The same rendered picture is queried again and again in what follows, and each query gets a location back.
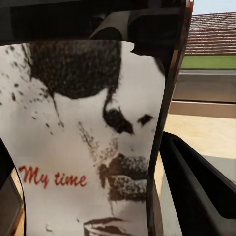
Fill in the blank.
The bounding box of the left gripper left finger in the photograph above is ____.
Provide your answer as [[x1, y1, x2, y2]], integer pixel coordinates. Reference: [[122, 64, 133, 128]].
[[0, 140, 14, 189]]

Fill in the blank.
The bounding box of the bottle of coffee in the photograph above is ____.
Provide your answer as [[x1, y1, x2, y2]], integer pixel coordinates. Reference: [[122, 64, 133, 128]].
[[0, 0, 194, 236]]

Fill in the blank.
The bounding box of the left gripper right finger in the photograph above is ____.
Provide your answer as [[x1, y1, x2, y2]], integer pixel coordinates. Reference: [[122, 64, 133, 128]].
[[159, 131, 236, 236]]

